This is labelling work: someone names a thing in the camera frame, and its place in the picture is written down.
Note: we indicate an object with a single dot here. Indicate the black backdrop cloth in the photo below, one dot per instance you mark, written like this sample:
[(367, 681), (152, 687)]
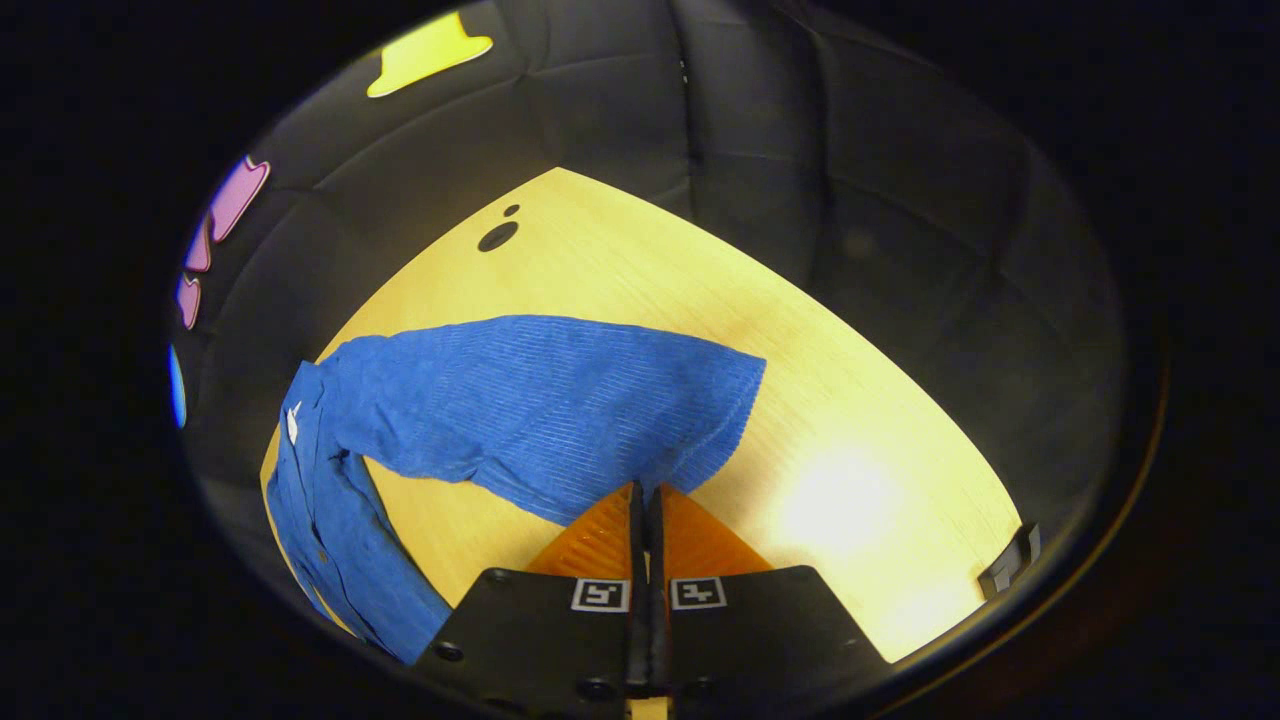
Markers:
[(800, 200)]

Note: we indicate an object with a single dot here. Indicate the blue button shirt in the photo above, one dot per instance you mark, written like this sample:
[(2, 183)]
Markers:
[(540, 400)]

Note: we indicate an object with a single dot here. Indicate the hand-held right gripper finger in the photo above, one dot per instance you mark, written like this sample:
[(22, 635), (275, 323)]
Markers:
[(657, 560), (637, 560)]

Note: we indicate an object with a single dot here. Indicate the black table edge bracket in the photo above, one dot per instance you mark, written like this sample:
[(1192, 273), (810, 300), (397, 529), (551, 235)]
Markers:
[(1010, 565)]

